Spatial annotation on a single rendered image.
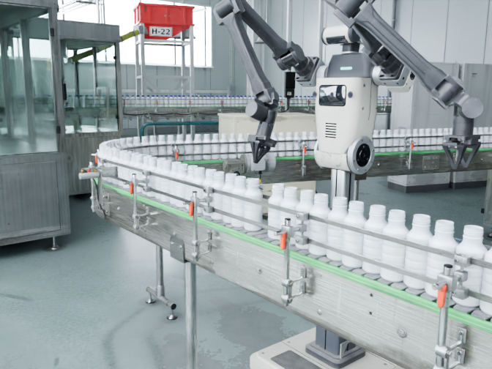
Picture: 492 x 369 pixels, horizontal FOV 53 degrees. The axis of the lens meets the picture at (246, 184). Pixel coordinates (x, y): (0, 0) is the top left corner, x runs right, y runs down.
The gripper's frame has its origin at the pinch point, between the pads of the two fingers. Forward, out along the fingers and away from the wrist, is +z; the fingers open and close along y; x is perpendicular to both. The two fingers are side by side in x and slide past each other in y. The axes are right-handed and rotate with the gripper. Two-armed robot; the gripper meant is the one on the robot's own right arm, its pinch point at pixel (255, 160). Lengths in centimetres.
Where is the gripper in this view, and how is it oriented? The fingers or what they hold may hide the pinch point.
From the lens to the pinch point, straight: 184.2
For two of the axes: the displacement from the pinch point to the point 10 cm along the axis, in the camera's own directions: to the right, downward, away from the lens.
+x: 7.3, 2.4, 6.4
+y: 6.2, 1.5, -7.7
